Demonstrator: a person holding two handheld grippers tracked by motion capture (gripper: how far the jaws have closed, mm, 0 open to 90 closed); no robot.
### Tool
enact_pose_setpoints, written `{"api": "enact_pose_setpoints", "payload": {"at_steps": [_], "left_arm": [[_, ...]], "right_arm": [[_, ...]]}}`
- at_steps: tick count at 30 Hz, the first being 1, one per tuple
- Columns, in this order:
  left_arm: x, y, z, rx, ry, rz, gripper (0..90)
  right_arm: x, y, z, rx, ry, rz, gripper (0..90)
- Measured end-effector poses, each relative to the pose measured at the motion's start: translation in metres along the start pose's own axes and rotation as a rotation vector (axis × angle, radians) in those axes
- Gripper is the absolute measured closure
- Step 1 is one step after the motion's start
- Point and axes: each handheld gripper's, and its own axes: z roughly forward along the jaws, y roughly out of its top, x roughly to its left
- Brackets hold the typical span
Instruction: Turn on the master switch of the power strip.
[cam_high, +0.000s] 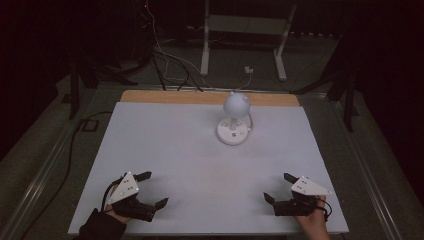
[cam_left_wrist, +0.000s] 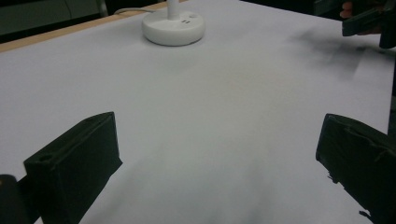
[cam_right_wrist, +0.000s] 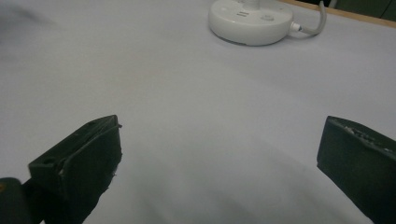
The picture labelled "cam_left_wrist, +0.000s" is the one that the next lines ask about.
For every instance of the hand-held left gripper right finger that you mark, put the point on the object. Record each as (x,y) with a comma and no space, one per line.
(361,158)

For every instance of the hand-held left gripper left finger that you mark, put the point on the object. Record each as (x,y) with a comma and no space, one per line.
(74,168)

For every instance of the white table cover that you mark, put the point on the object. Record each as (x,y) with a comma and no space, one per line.
(199,102)

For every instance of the dark green cabinet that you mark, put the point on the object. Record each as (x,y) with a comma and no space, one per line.
(46,14)

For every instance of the white round lamp base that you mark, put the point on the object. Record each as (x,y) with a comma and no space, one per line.
(173,28)

